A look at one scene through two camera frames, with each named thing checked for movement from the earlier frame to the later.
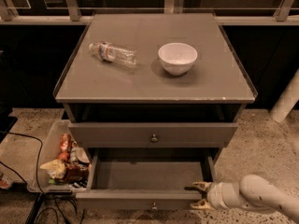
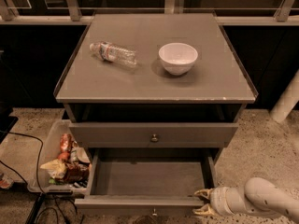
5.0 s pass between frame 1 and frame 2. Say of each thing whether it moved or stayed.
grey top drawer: stayed
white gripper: moved
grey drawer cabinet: stayed
